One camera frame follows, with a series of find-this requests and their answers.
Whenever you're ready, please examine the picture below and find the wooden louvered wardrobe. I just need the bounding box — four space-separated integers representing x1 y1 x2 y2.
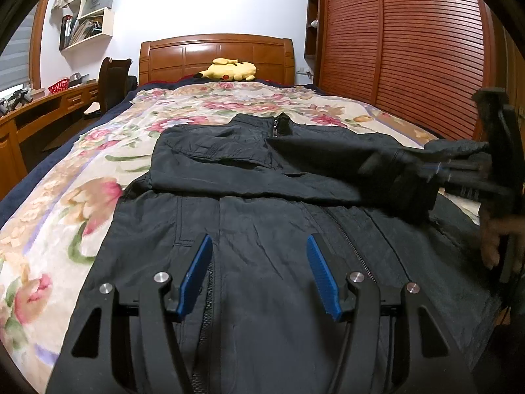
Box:
319 0 499 145

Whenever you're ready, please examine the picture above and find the wooden desk cabinet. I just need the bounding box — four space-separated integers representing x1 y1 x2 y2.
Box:
0 80 101 202

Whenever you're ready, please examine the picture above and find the person's right hand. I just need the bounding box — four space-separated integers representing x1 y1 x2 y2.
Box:
479 212 511 271

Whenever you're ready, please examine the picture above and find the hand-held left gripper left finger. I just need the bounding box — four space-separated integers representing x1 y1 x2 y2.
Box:
46 235 214 394

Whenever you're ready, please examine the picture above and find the wooden open shelf niche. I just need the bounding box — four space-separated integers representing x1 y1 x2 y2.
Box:
304 0 322 61

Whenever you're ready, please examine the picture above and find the yellow plush toy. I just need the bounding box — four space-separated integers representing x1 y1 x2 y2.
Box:
194 57 257 82

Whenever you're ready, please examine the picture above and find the white wall shelf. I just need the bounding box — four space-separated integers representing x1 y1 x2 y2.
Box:
51 0 122 52

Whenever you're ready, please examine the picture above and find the wooden window frame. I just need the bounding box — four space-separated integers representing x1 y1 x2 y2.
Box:
28 0 53 91

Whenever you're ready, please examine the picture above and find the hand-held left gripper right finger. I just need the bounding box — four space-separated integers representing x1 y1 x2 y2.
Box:
305 233 478 394

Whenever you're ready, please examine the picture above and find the floral blanket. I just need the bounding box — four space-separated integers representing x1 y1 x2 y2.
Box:
0 81 482 394

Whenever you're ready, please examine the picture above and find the navy bed sheet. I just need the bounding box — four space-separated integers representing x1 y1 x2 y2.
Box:
0 75 142 230

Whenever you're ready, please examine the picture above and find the grey desk clutter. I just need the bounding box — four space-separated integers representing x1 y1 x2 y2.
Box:
0 87 34 116

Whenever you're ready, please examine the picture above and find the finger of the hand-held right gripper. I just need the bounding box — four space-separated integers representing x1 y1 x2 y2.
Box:
443 177 513 208
418 159 499 179

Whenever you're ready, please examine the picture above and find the wooden headboard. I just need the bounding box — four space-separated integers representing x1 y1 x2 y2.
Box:
138 34 296 88

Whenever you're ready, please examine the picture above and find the dark wooden chair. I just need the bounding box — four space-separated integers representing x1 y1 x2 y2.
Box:
84 57 138 120

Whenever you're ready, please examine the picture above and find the black zip jacket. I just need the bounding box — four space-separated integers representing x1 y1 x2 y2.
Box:
46 113 511 394

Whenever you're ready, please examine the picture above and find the grey window blind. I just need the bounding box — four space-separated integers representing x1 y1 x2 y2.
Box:
0 6 34 92

